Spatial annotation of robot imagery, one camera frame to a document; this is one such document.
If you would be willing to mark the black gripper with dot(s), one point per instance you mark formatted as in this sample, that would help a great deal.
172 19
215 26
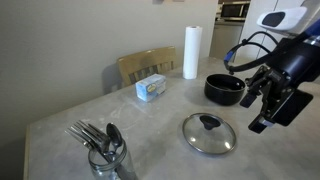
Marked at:
296 63

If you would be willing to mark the glass lid with black knob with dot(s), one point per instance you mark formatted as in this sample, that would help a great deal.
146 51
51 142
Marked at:
208 140

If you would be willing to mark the Franka robot arm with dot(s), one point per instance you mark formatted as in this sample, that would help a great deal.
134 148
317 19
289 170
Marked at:
290 18

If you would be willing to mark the white paper towel roll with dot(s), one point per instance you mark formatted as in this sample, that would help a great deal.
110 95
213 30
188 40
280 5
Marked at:
192 53

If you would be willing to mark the black microwave oven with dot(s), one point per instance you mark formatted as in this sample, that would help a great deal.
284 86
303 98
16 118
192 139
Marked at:
235 10

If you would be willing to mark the blue and white carton box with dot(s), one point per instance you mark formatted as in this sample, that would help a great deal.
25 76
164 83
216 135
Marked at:
150 88

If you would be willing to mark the wooden chair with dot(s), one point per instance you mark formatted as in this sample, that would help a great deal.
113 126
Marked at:
143 63

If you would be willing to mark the metal spoon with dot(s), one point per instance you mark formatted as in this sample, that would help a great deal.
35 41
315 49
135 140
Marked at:
114 135

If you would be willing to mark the metal fork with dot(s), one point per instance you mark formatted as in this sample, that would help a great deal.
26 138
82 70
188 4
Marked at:
81 139
96 131
90 135

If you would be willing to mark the clear glass jar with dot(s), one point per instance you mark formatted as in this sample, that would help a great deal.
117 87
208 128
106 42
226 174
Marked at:
100 166

